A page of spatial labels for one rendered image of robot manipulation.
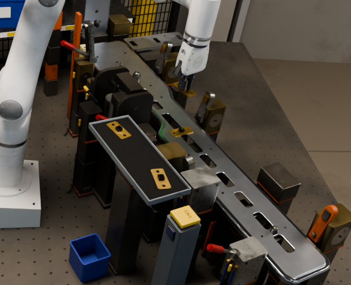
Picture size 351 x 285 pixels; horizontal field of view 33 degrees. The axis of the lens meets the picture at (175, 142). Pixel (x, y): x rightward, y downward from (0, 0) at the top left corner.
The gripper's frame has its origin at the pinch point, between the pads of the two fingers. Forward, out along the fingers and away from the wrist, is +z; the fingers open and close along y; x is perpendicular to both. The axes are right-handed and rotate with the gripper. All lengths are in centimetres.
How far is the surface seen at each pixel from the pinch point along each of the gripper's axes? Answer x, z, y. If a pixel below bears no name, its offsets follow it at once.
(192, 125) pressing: 3.4, 24.8, 14.7
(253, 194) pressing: -34.0, 24.3, 5.4
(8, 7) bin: 90, 15, -9
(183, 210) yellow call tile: -36, 9, -34
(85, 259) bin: -6, 55, -37
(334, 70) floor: 83, 120, 295
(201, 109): 6.4, 21.8, 21.4
